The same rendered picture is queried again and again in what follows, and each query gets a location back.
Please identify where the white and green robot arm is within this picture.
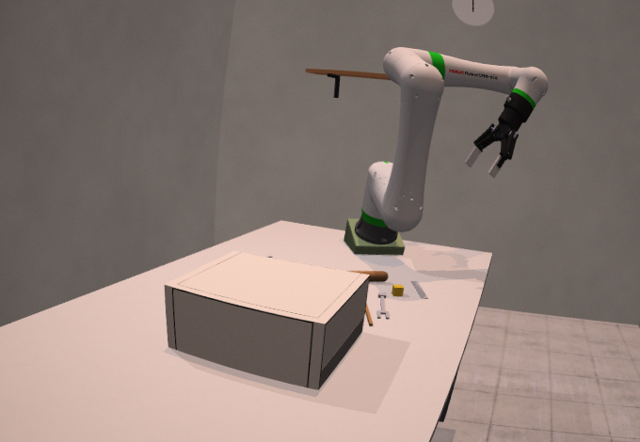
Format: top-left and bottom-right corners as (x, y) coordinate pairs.
(355, 47), (549, 245)

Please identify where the brown wooden stick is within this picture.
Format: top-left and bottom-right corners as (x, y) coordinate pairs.
(365, 304), (373, 326)

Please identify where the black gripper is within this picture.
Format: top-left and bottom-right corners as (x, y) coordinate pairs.
(465, 107), (523, 178)

